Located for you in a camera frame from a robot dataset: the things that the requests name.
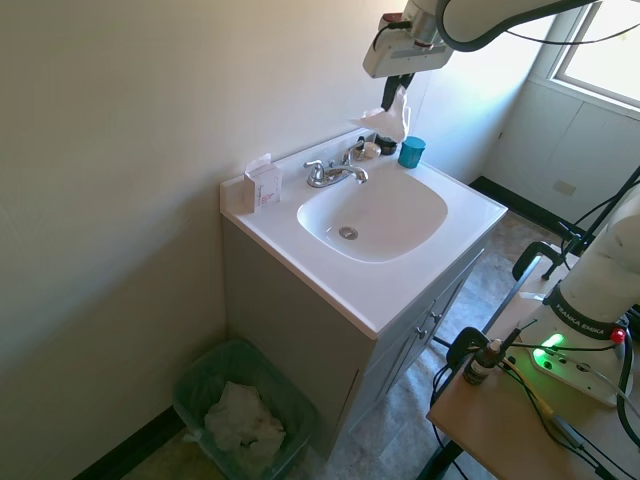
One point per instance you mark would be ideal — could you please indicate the white sink countertop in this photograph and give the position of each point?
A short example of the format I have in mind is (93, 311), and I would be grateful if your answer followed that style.
(400, 280)

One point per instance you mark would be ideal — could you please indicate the white tissue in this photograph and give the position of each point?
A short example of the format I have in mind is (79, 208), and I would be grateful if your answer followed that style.
(387, 122)

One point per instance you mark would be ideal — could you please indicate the crumpled white paper waste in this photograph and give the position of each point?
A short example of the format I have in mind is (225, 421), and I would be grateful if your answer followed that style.
(240, 415)

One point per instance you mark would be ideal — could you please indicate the teal plastic cup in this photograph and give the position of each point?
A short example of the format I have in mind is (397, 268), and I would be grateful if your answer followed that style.
(411, 152)

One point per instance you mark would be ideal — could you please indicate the black power adapter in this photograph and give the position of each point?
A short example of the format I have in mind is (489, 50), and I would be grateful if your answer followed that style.
(570, 432)

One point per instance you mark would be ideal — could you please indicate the black baseboard strip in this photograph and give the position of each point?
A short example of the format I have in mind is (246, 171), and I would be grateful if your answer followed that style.
(520, 202)
(130, 442)

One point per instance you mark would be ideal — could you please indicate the black round container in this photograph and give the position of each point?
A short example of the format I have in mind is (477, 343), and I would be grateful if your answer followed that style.
(387, 146)

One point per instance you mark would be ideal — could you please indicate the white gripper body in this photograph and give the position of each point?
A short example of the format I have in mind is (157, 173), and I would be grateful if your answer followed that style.
(407, 55)

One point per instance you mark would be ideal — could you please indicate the red round button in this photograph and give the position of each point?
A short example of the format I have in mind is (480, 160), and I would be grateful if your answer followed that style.
(619, 335)

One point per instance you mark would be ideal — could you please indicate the small beige round object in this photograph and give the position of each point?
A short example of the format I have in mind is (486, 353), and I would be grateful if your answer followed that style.
(370, 150)

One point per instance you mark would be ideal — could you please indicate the black metal clamp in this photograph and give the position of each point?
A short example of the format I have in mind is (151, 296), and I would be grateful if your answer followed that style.
(525, 260)
(462, 345)

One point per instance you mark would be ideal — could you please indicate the metal cabinet knob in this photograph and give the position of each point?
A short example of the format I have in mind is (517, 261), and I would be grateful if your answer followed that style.
(421, 332)
(435, 316)

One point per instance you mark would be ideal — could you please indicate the grey vanity cabinet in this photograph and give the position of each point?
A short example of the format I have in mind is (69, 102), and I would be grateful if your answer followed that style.
(300, 325)

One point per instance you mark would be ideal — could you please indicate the green plastic trash bin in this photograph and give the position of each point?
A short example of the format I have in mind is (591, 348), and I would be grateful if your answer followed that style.
(200, 370)

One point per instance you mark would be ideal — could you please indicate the small white tissue box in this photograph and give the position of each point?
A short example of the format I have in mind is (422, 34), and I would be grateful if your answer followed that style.
(265, 192)

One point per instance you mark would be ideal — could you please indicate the chrome sink drain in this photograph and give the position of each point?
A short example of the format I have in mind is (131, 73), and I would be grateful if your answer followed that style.
(348, 232)

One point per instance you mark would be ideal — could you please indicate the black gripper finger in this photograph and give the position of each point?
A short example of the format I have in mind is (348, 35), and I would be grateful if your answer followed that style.
(389, 92)
(407, 80)

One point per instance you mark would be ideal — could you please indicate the white framed window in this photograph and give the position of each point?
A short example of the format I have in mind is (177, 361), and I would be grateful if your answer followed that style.
(605, 60)

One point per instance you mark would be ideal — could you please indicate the white wall outlet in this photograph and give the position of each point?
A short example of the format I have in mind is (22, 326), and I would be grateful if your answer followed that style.
(564, 187)

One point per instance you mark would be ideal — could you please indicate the dark dropper bottle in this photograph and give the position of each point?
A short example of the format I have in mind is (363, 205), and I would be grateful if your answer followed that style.
(477, 367)

